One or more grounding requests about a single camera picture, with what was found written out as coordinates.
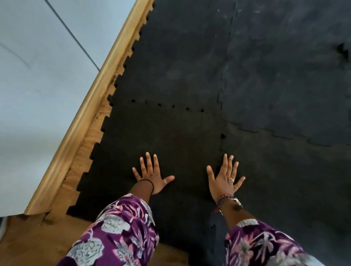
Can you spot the person's right little finger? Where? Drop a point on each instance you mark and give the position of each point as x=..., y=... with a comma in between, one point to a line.
x=240, y=183

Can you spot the person's left thumb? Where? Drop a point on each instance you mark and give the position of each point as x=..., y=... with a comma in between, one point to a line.
x=168, y=180

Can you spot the black wrist band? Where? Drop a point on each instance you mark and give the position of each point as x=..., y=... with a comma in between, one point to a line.
x=151, y=185

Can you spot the person's left little finger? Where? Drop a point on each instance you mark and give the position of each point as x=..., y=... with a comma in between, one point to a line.
x=136, y=173

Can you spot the person's left middle finger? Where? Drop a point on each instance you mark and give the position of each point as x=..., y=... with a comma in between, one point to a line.
x=149, y=163

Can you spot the person's right thumb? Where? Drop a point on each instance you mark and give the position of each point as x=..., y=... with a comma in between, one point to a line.
x=211, y=175

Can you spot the purple floral garment sleeve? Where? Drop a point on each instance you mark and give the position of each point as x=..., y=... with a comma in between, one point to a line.
x=120, y=233
x=260, y=246

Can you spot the person's right hand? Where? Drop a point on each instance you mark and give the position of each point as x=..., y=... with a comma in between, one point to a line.
x=223, y=185

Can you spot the wooden baseboard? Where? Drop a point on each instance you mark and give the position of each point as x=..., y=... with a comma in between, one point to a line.
x=87, y=109

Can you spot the silver wrist watch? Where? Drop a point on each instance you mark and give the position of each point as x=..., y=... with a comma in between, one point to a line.
x=237, y=202

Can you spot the black foam mat tile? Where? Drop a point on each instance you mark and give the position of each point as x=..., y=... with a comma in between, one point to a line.
x=288, y=68
x=296, y=186
x=181, y=54
x=164, y=131

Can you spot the person's left forearm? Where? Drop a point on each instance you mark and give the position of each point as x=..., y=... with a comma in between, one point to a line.
x=142, y=191

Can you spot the person's right middle finger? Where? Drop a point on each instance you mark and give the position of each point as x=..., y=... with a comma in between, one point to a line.
x=230, y=166

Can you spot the person's right forearm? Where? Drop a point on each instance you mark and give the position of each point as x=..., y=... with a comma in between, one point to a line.
x=233, y=216

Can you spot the person's left hand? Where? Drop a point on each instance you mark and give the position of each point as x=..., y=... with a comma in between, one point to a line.
x=153, y=179

